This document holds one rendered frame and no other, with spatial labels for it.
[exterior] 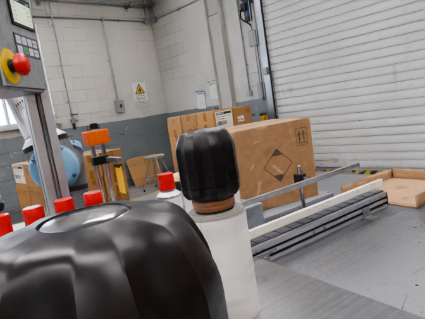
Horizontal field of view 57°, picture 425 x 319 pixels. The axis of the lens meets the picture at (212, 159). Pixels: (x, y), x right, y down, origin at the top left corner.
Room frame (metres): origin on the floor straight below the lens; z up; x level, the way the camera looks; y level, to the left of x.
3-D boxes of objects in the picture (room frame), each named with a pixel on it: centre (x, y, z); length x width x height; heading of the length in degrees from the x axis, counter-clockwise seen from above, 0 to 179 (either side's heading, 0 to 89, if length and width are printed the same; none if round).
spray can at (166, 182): (0.80, 0.10, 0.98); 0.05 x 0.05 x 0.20
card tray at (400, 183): (1.26, -0.61, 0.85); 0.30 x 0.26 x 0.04; 123
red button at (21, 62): (0.68, 0.30, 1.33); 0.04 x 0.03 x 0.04; 178
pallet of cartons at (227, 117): (5.17, -0.17, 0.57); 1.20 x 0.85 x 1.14; 136
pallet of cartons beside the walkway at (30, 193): (4.51, 1.69, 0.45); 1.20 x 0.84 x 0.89; 45
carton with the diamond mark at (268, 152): (1.36, -0.16, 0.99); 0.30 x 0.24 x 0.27; 112
